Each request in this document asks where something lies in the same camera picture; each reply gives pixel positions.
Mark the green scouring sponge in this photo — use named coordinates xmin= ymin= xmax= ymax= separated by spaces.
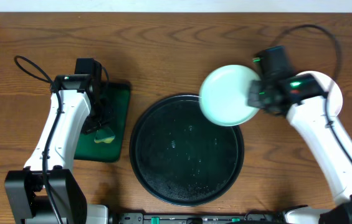
xmin=94 ymin=127 xmax=115 ymax=144

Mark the mint plate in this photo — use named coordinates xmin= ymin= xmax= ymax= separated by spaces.
xmin=199 ymin=65 xmax=260 ymax=126

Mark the white pink plate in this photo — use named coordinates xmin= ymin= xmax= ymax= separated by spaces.
xmin=297 ymin=70 xmax=343 ymax=116

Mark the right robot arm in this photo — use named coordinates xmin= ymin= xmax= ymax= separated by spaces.
xmin=247 ymin=71 xmax=352 ymax=223

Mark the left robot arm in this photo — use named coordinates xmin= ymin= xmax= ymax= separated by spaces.
xmin=4 ymin=74 xmax=110 ymax=223

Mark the black rectangular water tray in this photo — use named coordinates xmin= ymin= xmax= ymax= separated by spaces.
xmin=74 ymin=83 xmax=130 ymax=162

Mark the round black serving tray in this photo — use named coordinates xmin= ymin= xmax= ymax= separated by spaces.
xmin=129 ymin=95 xmax=244 ymax=207

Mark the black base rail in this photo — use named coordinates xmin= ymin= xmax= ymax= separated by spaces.
xmin=108 ymin=212 xmax=286 ymax=224

